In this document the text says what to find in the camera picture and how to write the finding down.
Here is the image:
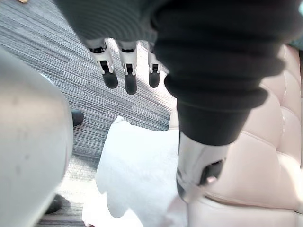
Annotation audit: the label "robot silver leg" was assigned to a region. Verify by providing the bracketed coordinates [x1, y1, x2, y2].
[0, 46, 74, 227]

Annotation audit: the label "pink tufted leather sofa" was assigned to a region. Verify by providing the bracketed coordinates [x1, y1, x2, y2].
[167, 44, 303, 227]

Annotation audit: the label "robot dark foot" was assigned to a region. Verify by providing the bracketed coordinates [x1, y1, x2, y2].
[45, 193, 71, 215]
[71, 109, 84, 127]

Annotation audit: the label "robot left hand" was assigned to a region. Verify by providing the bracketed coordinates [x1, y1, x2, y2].
[53, 0, 303, 204]

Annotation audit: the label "white fluffy cushion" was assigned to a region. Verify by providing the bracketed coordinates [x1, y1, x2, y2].
[94, 115, 187, 219]

